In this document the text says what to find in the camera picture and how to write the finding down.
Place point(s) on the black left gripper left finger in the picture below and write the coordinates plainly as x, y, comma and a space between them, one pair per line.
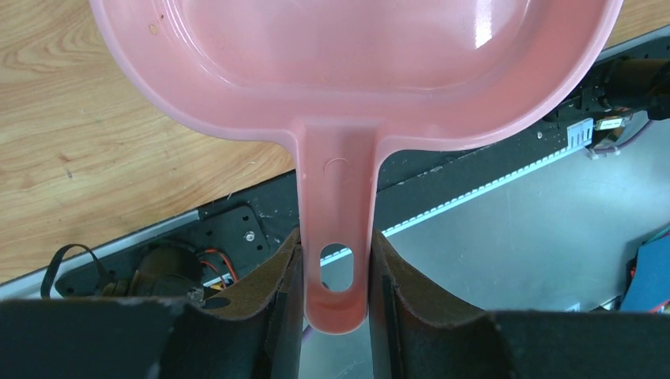
252, 329

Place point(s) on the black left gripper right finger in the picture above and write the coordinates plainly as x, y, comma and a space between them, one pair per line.
420, 330

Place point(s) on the pink plastic dustpan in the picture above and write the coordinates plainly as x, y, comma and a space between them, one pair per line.
342, 85

